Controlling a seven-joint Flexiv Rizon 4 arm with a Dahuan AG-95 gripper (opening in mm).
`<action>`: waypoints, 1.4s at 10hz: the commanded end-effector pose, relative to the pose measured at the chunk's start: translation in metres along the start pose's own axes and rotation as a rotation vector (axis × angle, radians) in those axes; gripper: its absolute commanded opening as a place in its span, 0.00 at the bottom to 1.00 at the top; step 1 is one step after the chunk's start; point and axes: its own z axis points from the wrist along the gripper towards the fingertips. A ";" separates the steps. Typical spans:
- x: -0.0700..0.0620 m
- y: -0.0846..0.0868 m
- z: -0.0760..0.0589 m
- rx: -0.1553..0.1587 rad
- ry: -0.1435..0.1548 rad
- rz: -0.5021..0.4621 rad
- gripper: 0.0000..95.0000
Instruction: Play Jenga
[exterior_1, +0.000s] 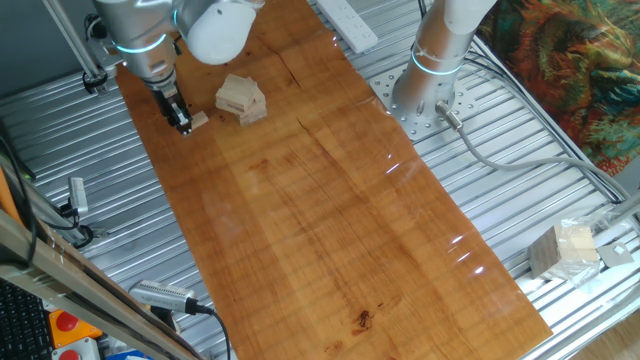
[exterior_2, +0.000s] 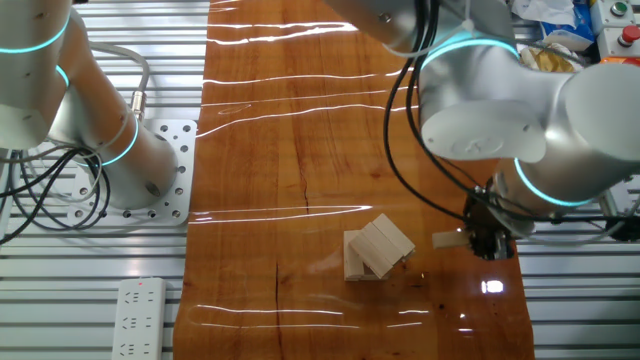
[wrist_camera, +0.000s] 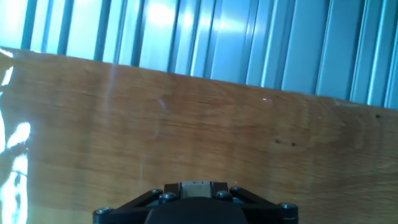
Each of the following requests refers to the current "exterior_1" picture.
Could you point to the orange wooden board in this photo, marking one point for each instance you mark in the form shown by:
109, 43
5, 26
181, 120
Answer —
7, 200

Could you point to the grey aluminium frame post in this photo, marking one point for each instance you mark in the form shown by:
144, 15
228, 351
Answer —
631, 172

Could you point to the metal plate with square hole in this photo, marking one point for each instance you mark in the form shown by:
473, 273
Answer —
607, 255

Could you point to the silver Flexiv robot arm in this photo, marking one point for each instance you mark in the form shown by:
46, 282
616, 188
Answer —
430, 75

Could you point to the blue and white bag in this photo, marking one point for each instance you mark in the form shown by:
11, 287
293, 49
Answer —
125, 356

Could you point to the spare wooden block bundle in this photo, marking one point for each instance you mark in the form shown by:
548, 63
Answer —
550, 250

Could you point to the black keyboard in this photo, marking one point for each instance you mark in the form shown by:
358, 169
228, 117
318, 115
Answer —
20, 325

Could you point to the grey metal pole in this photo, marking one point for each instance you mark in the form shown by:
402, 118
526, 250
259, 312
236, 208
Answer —
75, 42

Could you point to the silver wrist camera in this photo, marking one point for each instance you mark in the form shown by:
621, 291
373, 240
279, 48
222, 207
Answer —
110, 60

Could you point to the beige frame bar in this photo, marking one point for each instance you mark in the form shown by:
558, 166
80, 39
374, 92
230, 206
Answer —
75, 295

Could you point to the black pole clamp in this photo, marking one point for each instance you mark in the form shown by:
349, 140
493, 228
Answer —
92, 82

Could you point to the silver depth camera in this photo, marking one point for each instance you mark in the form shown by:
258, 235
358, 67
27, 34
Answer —
78, 195
160, 296

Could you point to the dark camera stand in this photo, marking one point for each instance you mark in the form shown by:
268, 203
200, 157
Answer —
165, 317

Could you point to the wood grain vinyl mat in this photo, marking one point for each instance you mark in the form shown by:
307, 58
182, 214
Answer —
325, 225

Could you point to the grey box with red button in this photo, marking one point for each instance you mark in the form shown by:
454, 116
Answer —
90, 350

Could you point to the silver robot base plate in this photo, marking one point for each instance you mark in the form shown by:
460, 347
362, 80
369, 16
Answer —
425, 127

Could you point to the white power strip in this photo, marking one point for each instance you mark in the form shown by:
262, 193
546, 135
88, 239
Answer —
350, 25

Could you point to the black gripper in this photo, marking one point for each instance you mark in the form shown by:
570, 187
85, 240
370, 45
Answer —
166, 97

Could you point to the colourful painting cloth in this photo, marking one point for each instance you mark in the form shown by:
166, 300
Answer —
575, 60

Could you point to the clear plastic bag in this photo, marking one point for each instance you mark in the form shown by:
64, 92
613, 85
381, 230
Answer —
585, 272

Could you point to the orange box with red button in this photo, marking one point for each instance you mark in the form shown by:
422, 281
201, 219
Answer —
82, 332

